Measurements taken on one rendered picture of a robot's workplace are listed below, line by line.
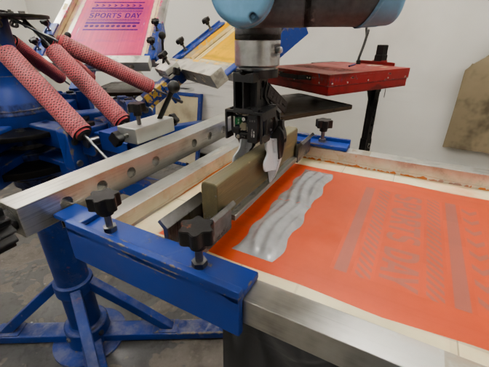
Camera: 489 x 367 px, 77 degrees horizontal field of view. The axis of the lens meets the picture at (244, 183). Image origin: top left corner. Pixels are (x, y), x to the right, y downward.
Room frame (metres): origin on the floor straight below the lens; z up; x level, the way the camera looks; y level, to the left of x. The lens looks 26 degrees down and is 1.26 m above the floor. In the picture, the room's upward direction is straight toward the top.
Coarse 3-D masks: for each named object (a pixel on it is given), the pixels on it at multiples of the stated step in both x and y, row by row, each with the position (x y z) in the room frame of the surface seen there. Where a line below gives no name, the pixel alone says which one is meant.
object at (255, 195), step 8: (288, 160) 0.67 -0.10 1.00; (296, 160) 0.68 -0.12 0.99; (280, 168) 0.62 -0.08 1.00; (288, 168) 0.64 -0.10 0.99; (280, 176) 0.59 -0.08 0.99; (264, 184) 0.54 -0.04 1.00; (272, 184) 0.56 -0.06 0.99; (256, 192) 0.50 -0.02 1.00; (248, 200) 0.47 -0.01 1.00; (240, 208) 0.45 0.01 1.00; (232, 216) 0.43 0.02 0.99
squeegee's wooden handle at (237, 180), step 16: (288, 128) 0.71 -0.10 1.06; (288, 144) 0.67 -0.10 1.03; (240, 160) 0.50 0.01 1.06; (256, 160) 0.52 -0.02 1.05; (224, 176) 0.44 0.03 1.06; (240, 176) 0.47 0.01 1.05; (256, 176) 0.52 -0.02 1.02; (208, 192) 0.41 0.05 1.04; (224, 192) 0.42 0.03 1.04; (240, 192) 0.47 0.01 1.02; (208, 208) 0.41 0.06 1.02
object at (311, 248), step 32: (320, 224) 0.46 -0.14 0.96; (224, 256) 0.37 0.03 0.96; (288, 256) 0.37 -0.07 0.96; (320, 256) 0.37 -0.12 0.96; (320, 288) 0.31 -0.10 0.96; (352, 288) 0.31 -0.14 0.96; (384, 288) 0.31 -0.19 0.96; (416, 320) 0.26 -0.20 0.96; (448, 320) 0.26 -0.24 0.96; (480, 320) 0.26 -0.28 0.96
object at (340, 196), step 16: (288, 176) 0.66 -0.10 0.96; (336, 176) 0.66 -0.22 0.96; (352, 176) 0.66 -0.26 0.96; (272, 192) 0.58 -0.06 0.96; (336, 192) 0.58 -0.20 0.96; (352, 192) 0.58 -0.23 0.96; (400, 192) 0.58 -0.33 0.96; (416, 192) 0.58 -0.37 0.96; (432, 192) 0.58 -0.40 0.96; (320, 208) 0.51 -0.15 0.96; (336, 208) 0.51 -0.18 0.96; (352, 208) 0.51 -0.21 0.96; (480, 208) 0.51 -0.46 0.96
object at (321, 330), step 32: (224, 160) 0.72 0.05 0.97; (320, 160) 0.76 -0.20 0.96; (352, 160) 0.73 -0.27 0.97; (384, 160) 0.69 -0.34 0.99; (416, 160) 0.68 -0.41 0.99; (160, 192) 0.52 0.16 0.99; (256, 288) 0.27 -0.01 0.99; (256, 320) 0.25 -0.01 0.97; (288, 320) 0.23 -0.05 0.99; (320, 320) 0.23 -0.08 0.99; (352, 320) 0.23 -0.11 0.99; (320, 352) 0.21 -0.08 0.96; (352, 352) 0.20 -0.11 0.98; (384, 352) 0.19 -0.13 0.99; (416, 352) 0.19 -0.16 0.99; (448, 352) 0.19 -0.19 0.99
